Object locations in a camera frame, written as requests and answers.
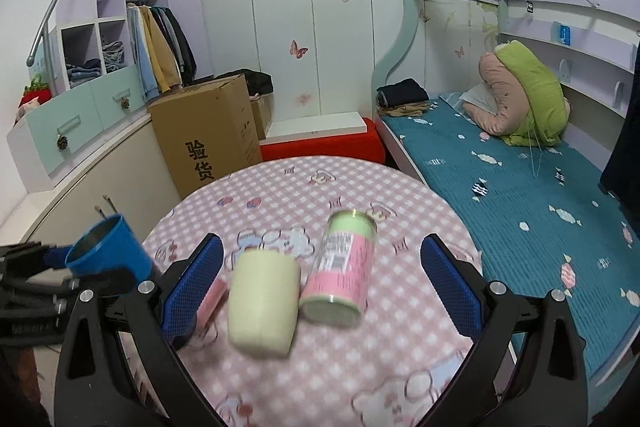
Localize beige low cabinet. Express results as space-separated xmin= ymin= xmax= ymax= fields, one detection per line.
xmin=1 ymin=110 xmax=181 ymax=244

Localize folded dark clothes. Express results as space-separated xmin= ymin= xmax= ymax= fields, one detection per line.
xmin=375 ymin=78 xmax=430 ymax=117

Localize white board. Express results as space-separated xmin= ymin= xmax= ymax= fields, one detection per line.
xmin=260 ymin=112 xmax=367 ymax=145

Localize pink cup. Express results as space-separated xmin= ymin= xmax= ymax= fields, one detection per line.
xmin=195 ymin=279 xmax=228 ymax=334

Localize white wardrobe doors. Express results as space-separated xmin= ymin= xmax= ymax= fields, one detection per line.
xmin=202 ymin=0 xmax=402 ymax=121

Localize teal patterned bed mattress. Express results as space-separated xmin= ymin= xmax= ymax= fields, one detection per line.
xmin=382 ymin=100 xmax=639 ymax=381

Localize hanging clothes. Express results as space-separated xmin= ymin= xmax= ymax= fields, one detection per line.
xmin=127 ymin=3 xmax=198 ymax=102

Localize pink checkered tablecloth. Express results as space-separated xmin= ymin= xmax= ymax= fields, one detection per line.
xmin=143 ymin=156 xmax=482 ymax=426

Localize cream yellow cup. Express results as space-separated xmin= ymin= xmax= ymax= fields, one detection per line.
xmin=227 ymin=249 xmax=300 ymax=359

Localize pink green tin can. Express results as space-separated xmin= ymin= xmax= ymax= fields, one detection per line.
xmin=299 ymin=209 xmax=378 ymax=329

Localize brown cardboard box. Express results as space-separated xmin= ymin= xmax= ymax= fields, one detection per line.
xmin=149 ymin=75 xmax=262 ymax=197

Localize red storage box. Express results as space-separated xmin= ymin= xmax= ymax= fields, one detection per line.
xmin=260 ymin=118 xmax=386 ymax=165

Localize white pillow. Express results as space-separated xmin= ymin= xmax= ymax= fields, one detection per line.
xmin=457 ymin=83 xmax=498 ymax=116

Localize small blue box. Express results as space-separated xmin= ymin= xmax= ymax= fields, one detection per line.
xmin=558 ymin=25 xmax=572 ymax=46

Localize pink green rolled quilt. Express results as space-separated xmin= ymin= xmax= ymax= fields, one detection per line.
xmin=469 ymin=40 xmax=570 ymax=147

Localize lavender shelf unit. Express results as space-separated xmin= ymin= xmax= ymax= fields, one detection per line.
xmin=46 ymin=0 xmax=170 ymax=96

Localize mint drawer unit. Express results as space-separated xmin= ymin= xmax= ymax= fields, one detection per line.
xmin=6 ymin=66 xmax=145 ymax=193

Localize blue metal cup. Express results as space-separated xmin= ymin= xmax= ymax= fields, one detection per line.
xmin=44 ymin=213 xmax=153 ymax=283

